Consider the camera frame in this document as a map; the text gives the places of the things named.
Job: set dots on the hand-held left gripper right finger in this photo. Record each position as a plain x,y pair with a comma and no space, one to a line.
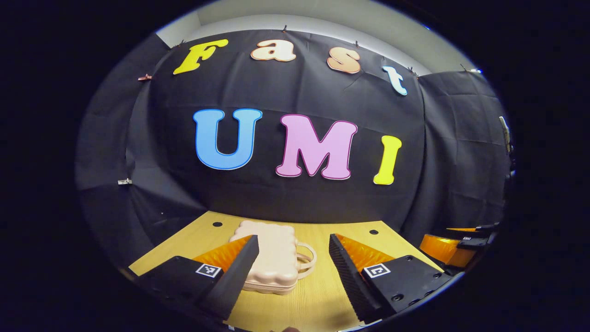
350,286

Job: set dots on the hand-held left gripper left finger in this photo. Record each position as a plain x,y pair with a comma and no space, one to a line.
235,281

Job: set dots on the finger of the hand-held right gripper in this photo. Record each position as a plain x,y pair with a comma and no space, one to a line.
479,228
442,249

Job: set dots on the pink suitcase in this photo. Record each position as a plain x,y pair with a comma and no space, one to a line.
276,258

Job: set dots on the silver backdrop clip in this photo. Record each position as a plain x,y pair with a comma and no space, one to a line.
124,181

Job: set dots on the red backdrop clip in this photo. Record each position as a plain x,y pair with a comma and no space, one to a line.
144,77

